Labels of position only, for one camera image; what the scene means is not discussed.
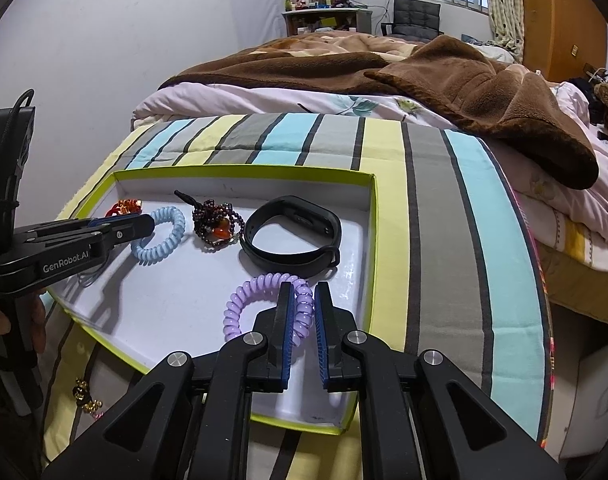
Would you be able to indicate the black and gold hair ornament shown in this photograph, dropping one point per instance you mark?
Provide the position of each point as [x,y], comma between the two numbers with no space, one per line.
[86,395]

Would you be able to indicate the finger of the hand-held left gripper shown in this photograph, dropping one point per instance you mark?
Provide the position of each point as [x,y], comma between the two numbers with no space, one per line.
[133,232]
[111,221]

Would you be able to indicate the black padded chair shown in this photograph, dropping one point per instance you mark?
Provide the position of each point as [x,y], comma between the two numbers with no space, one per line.
[416,17]

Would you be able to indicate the person's left hand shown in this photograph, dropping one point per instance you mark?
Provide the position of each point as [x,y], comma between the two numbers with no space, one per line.
[13,322]

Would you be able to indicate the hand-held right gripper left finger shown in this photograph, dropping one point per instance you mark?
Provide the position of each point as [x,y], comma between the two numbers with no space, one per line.
[285,332]

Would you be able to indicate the brown fleece blanket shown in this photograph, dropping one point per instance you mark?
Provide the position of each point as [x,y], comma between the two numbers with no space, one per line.
[434,85]

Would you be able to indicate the yellow bed base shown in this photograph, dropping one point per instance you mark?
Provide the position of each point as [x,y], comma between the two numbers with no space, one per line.
[584,285]

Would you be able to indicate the black wristband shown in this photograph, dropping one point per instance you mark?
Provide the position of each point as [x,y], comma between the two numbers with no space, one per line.
[284,262]

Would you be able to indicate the grey cluttered desk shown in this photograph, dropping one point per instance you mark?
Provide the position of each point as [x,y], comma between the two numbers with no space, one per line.
[329,20]

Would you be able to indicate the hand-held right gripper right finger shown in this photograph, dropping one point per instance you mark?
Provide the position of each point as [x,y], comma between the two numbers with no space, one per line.
[321,337]

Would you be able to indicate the green shallow cardboard box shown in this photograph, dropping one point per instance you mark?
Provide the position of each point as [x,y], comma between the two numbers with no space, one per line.
[193,285]

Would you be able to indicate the white cabinet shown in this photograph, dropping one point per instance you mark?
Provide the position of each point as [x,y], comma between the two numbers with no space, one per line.
[594,400]

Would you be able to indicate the patterned curtain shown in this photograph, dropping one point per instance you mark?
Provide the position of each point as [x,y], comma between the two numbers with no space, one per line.
[504,10]

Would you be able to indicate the wooden wardrobe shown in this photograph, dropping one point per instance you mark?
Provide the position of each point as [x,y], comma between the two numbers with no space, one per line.
[554,15]

